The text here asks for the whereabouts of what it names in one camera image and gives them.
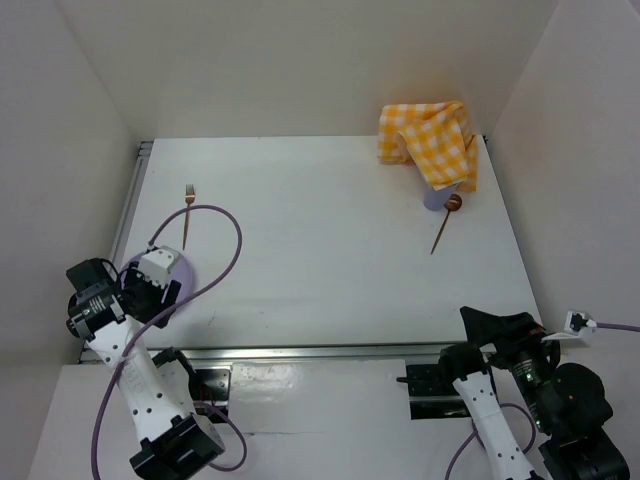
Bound aluminium front rail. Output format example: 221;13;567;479
79;341;501;364

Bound copper fork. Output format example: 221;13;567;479
182;184;196;250

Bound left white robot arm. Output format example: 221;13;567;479
66;252;225;479

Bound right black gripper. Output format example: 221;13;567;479
459;301;560;428

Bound copper spoon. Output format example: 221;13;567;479
430;194;462;254

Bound lavender plate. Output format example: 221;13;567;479
124;250;194;303

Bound lavender cup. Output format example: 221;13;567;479
423;184;457;211

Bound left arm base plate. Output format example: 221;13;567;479
191;365;232;415

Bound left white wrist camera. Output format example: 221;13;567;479
137;246;181;289

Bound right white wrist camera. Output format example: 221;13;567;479
543;310;597;347

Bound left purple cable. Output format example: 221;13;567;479
91;204;248;480

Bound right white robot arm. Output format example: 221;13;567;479
436;306;630;479

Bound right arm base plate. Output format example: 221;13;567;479
396;364;470;420

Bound aluminium rail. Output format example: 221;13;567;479
109;140;154;266
79;341;501;364

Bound aluminium left rail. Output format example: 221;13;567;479
109;140;154;266

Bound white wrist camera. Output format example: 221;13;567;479
543;310;597;347
137;246;181;289

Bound yellow checkered cloth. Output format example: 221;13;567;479
377;101;478;192

